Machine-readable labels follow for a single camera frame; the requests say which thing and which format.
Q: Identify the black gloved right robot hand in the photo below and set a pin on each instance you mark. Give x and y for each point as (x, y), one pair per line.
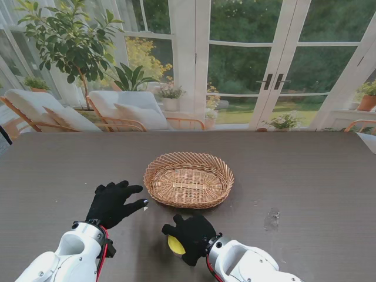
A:
(194, 235)

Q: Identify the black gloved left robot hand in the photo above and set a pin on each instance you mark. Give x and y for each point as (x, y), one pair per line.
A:
(113, 205)

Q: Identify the yellow culture dish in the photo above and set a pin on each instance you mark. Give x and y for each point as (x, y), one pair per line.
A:
(175, 245)

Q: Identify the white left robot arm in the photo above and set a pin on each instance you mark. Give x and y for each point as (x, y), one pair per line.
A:
(64, 255)

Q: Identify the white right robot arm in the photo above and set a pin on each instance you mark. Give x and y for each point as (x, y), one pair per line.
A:
(243, 261)

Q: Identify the oval wicker basket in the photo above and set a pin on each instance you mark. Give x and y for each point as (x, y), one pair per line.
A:
(188, 185)

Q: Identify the clear plastic scrap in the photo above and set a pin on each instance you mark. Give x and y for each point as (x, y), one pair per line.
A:
(271, 219)

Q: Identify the printed conservatory backdrop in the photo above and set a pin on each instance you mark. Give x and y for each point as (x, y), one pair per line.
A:
(235, 58)

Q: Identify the white paper sheet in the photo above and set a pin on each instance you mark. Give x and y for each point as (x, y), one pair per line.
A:
(368, 142)

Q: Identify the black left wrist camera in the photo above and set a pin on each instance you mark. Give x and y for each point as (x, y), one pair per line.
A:
(110, 249)

